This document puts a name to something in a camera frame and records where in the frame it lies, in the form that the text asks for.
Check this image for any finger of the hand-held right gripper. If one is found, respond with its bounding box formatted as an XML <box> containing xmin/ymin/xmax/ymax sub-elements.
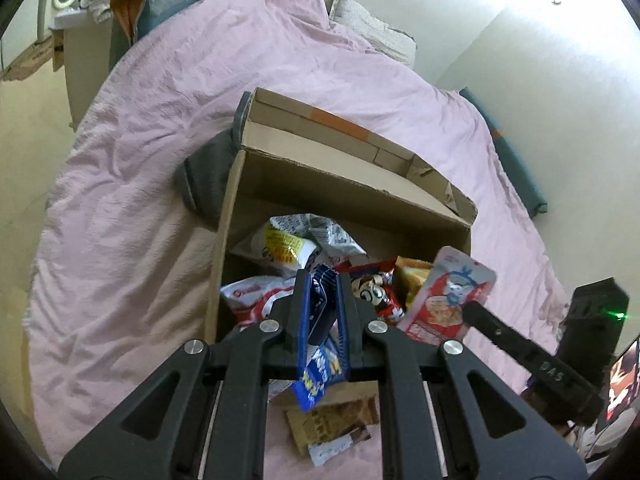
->
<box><xmin>462</xmin><ymin>300</ymin><xmax>545</xmax><ymax>370</ymax></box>

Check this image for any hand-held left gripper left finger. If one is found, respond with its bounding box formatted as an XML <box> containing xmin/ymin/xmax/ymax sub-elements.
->
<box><xmin>57</xmin><ymin>269</ymin><xmax>313</xmax><ymax>480</ymax></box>

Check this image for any white yellow snack packet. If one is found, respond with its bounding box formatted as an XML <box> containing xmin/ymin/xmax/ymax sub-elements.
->
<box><xmin>232</xmin><ymin>215</ymin><xmax>318</xmax><ymax>273</ymax></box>

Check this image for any white pink snack packet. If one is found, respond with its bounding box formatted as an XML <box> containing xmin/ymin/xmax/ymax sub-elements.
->
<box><xmin>397</xmin><ymin>246</ymin><xmax>497</xmax><ymax>347</ymax></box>

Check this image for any blue snack packet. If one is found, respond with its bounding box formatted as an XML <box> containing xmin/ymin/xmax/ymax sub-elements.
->
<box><xmin>291</xmin><ymin>265</ymin><xmax>348</xmax><ymax>413</ymax></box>

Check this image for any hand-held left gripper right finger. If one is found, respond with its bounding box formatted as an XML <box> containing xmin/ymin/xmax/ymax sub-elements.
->
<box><xmin>336</xmin><ymin>271</ymin><xmax>588</xmax><ymax>480</ymax></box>

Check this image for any flat cardboard sheet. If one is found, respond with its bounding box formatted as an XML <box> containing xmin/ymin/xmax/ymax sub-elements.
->
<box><xmin>0</xmin><ymin>35</ymin><xmax>66</xmax><ymax>83</ymax></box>

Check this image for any white crinkled snack packet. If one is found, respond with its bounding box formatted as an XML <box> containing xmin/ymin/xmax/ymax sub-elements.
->
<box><xmin>270</xmin><ymin>213</ymin><xmax>368</xmax><ymax>261</ymax></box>

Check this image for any red cartoon face snack packet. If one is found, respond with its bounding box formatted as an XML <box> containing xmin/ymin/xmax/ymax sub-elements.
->
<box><xmin>332</xmin><ymin>259</ymin><xmax>407</xmax><ymax>328</ymax></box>

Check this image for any brown snack packet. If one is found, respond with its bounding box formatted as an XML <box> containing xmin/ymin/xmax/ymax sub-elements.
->
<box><xmin>285</xmin><ymin>394</ymin><xmax>382</xmax><ymax>456</ymax></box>

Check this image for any colourful printed package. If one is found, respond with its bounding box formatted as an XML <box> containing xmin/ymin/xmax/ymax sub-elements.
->
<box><xmin>597</xmin><ymin>337</ymin><xmax>640</xmax><ymax>461</ymax></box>

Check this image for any cardboard box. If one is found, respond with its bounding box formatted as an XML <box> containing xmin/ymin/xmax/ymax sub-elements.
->
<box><xmin>205</xmin><ymin>86</ymin><xmax>478</xmax><ymax>408</ymax></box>

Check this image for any white pillow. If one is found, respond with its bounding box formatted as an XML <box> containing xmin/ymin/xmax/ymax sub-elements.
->
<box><xmin>327</xmin><ymin>0</ymin><xmax>417</xmax><ymax>67</ymax></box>

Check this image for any white cabinet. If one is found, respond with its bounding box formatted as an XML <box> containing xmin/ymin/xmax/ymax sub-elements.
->
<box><xmin>52</xmin><ymin>10</ymin><xmax>117</xmax><ymax>132</ymax></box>

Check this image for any red white shrimp snack packet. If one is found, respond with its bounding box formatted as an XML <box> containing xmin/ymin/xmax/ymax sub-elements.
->
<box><xmin>220</xmin><ymin>275</ymin><xmax>298</xmax><ymax>332</ymax></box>

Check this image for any pink blanket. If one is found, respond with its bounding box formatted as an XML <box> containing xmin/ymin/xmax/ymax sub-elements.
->
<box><xmin>22</xmin><ymin>0</ymin><xmax>576</xmax><ymax>480</ymax></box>

